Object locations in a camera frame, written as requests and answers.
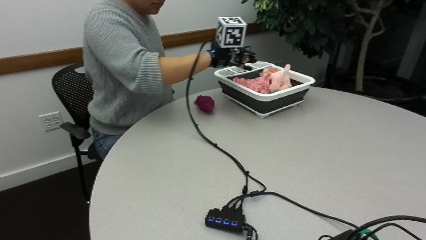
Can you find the black mesh office chair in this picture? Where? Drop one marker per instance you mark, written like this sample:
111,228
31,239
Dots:
74,100

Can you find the the person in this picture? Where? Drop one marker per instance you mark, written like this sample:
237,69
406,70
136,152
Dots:
120,66

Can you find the black usb hub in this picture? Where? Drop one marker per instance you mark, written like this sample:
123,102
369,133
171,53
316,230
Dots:
225,220

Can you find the wooden wall rail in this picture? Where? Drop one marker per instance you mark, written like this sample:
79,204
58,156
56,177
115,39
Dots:
88,50

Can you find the white and grey collapsible basin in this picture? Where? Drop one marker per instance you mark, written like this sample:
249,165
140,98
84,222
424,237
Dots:
267,95

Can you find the white marker cube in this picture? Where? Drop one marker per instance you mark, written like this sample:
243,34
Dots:
231,31

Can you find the purple plush toy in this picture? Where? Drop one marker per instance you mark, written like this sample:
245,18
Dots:
205,103

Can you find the pink plush toy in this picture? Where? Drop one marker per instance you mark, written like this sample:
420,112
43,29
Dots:
268,81

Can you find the white wall outlet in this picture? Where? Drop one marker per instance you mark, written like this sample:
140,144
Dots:
51,121

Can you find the green indoor tree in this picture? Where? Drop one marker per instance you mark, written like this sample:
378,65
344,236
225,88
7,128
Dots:
320,30

